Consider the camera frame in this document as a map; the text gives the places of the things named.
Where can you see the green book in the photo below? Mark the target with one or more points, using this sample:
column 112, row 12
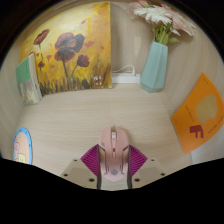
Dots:
column 28, row 83

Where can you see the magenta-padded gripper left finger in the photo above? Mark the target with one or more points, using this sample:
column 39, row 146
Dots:
column 90, row 161

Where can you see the white power strip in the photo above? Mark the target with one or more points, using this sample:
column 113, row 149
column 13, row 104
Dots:
column 126, row 78

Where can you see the yellow poppy painting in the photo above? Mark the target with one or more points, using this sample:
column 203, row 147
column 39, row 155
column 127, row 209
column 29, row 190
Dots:
column 73, row 50

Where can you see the pink computer mouse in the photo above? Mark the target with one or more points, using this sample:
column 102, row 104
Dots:
column 113, row 153

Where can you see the pink and white flower bouquet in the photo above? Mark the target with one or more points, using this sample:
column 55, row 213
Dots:
column 156, row 15

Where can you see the round cartoon mouse pad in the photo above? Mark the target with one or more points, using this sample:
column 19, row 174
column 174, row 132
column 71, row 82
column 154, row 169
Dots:
column 22, row 146

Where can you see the teal faceted vase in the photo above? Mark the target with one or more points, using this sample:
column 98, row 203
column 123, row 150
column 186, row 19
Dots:
column 154, row 70

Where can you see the orange book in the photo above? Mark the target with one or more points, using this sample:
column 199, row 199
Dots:
column 200, row 116

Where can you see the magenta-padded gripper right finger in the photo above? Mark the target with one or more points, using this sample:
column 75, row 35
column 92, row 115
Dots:
column 136, row 161

